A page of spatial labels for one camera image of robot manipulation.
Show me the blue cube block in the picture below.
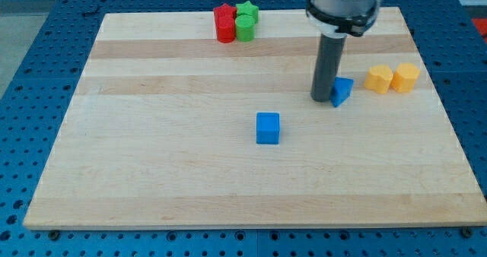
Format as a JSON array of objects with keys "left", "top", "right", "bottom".
[{"left": 256, "top": 112, "right": 280, "bottom": 144}]

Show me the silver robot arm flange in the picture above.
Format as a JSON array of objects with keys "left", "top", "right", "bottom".
[{"left": 305, "top": 0, "right": 382, "bottom": 39}]

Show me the blue triangle block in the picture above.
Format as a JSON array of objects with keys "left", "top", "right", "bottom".
[{"left": 330, "top": 77, "right": 354, "bottom": 107}]

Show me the wooden board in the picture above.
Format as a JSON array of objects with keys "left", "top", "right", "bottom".
[{"left": 24, "top": 7, "right": 486, "bottom": 230}]

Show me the green cylinder block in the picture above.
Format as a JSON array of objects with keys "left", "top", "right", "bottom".
[{"left": 235, "top": 15, "right": 255, "bottom": 42}]

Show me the red cylinder block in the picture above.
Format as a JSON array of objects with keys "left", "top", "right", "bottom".
[{"left": 216, "top": 16, "right": 236, "bottom": 43}]

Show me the red star block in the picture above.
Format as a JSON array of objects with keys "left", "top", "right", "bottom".
[{"left": 213, "top": 3, "right": 237, "bottom": 30}]

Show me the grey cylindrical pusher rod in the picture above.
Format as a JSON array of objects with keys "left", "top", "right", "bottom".
[{"left": 310, "top": 35, "right": 346, "bottom": 103}]

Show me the green star block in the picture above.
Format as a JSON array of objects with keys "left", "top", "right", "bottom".
[{"left": 236, "top": 1, "right": 259, "bottom": 24}]

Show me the yellow heart block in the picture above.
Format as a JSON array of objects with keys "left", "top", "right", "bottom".
[{"left": 364, "top": 65, "right": 393, "bottom": 94}]

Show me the yellow hexagon block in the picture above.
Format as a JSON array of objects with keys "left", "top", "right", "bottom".
[{"left": 390, "top": 63, "right": 420, "bottom": 93}]

